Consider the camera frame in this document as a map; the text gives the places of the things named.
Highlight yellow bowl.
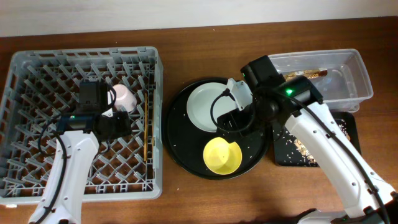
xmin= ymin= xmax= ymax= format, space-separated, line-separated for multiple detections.
xmin=203 ymin=137 xmax=243 ymax=175

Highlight grey round plate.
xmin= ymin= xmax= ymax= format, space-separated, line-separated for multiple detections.
xmin=187 ymin=82 xmax=237 ymax=133

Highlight round black tray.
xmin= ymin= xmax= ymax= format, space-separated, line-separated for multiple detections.
xmin=162 ymin=78 xmax=272 ymax=180

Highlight black rectangular tray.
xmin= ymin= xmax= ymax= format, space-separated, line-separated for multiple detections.
xmin=272 ymin=112 xmax=361 ymax=167

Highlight wooden chopstick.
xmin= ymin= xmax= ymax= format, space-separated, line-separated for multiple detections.
xmin=144 ymin=93 xmax=148 ymax=162
xmin=151 ymin=90 xmax=156 ymax=151

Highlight food scraps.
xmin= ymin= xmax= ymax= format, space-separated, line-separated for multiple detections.
xmin=290 ymin=119 xmax=351 ymax=167

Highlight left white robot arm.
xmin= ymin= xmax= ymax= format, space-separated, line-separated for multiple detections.
xmin=29 ymin=81 xmax=137 ymax=223

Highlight pink cup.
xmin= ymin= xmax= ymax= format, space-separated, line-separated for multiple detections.
xmin=113 ymin=84 xmax=137 ymax=112

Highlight grey plastic dishwasher rack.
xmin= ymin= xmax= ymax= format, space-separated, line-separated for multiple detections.
xmin=1 ymin=47 xmax=164 ymax=205

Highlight gold foil wrapper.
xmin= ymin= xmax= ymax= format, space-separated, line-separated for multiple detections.
xmin=283 ymin=68 xmax=328 ymax=81

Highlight clear plastic bin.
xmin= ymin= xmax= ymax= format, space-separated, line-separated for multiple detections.
xmin=269 ymin=49 xmax=373 ymax=113

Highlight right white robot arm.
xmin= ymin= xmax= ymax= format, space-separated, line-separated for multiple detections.
xmin=220 ymin=55 xmax=397 ymax=223

